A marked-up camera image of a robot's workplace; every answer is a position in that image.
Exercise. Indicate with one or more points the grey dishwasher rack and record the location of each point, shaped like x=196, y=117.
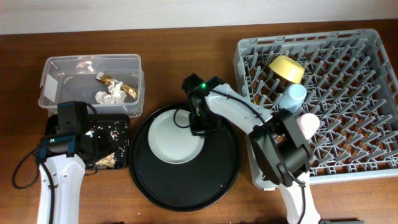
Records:
x=351, y=87

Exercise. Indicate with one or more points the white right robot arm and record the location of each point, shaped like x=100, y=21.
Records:
x=279, y=140

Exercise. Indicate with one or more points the grey-green ceramic plate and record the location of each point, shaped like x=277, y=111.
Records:
x=171, y=140

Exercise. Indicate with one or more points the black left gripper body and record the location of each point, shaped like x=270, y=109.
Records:
x=104, y=145

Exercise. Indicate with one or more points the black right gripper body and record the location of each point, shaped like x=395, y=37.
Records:
x=204, y=121

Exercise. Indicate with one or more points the round black tray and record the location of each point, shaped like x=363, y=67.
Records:
x=190, y=186

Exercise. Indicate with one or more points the pink cup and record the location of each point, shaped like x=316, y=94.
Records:
x=308, y=124

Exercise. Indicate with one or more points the gold foil wrapper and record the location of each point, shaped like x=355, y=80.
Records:
x=109, y=80

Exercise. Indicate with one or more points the white tissue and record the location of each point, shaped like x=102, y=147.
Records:
x=114, y=95

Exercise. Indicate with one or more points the food scraps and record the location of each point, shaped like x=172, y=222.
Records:
x=119, y=130

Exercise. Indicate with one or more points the clear plastic bin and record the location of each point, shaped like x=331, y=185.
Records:
x=73, y=78

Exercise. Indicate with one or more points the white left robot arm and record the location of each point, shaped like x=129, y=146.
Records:
x=61, y=177

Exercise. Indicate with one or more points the black rectangular tray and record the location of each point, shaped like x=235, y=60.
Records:
x=65, y=134

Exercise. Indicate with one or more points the yellow bowl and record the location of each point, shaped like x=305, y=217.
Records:
x=287, y=68

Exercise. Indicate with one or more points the light blue cup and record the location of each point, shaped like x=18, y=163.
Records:
x=293, y=97

